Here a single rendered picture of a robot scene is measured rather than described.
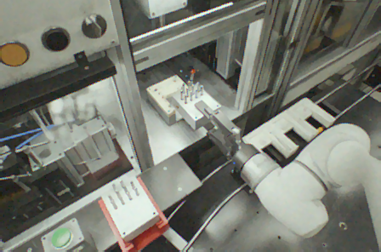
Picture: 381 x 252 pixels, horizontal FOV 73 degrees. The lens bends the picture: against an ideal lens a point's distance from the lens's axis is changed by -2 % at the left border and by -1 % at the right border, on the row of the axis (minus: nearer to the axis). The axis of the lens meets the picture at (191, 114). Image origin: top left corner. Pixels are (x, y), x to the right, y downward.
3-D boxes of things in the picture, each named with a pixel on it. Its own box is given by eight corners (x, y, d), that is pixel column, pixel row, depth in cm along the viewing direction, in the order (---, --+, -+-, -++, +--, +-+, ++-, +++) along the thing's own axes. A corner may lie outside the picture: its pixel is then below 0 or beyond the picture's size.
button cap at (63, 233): (57, 253, 56) (54, 250, 55) (52, 237, 58) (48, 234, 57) (75, 241, 57) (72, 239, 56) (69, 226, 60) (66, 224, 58)
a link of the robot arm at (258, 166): (284, 160, 64) (266, 144, 67) (258, 180, 60) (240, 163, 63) (275, 177, 71) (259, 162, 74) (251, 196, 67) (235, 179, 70)
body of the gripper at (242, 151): (258, 163, 73) (235, 141, 78) (264, 146, 66) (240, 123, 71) (238, 178, 70) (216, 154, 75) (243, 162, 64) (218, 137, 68)
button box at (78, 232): (68, 272, 63) (47, 262, 54) (58, 243, 67) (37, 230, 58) (99, 251, 66) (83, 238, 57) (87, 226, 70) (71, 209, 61)
